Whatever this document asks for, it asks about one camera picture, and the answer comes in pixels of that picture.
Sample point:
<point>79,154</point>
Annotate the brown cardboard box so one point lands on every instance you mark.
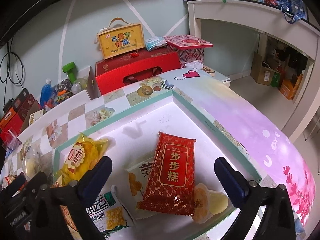
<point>92,85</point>

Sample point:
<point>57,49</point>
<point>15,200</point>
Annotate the teal-edged white tray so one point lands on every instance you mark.
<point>150,130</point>

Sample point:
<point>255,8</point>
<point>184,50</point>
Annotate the red gold-coin snack packet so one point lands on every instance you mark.
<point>10,179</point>

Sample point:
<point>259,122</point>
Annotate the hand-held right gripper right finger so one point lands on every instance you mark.
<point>231,180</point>

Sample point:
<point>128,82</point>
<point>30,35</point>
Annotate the blue bead bag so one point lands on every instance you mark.
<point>46,90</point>

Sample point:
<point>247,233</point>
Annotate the green-white corn snack packet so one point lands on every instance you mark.
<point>110,212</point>

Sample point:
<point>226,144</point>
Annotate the yellow card box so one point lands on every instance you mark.
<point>32,118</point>

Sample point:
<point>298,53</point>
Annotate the black gift box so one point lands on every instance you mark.
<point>20,97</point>

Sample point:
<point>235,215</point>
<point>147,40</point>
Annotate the blue-trimmed clear pouch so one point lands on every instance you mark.
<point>292,5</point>

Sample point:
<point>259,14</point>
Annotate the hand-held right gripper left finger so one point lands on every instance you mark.
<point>96,177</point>

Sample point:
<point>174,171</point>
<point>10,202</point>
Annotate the clear plastic box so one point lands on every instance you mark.
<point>10,142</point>

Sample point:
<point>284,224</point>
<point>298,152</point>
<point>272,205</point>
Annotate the dark red gift box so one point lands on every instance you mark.
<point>28,107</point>

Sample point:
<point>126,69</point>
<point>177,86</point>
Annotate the red patterned tin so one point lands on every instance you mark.
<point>188,46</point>

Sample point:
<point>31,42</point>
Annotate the orange flat box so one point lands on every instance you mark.
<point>8,118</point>

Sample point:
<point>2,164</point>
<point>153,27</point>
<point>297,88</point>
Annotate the colourful toy bag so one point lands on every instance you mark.
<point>62,91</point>

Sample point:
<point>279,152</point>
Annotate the cardboard carton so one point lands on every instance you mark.
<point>262,70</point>

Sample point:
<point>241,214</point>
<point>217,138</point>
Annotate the white desk shelf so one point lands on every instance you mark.
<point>250,12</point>

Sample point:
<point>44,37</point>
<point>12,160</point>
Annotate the clear plastic ball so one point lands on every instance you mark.
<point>80,85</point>

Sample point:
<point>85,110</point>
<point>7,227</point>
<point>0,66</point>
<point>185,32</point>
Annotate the blue tissue pack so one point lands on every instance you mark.
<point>155,42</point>

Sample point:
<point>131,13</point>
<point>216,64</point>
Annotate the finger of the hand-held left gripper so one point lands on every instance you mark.
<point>13,186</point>
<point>35,187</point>

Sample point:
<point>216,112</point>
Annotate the plain red box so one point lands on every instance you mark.
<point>8,132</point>

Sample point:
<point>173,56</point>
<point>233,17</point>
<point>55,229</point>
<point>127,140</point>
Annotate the clear bun packet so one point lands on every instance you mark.
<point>31,165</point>

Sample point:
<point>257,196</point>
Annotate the yellow bread packet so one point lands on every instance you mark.
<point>80,155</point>

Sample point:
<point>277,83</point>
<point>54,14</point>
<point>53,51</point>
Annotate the yellow jelly cup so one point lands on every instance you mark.
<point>203,202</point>

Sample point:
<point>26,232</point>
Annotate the green paper bag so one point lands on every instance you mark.
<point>275,78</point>

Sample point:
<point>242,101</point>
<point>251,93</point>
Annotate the orange carton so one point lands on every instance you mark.
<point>290,87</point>

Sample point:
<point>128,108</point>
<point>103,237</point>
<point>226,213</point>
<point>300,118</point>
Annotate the green dumbbell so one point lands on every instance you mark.
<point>70,68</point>

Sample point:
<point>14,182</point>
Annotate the white calligraphy snack packet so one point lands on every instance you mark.
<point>138,177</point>

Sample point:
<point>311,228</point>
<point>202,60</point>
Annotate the red gold-print snack packet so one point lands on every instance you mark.
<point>172,175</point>

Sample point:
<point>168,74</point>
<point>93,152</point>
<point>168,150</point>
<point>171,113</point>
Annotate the large red gift box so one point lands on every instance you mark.
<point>140,67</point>

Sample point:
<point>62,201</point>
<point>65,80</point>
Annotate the small white plastic toy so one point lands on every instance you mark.
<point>193,64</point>

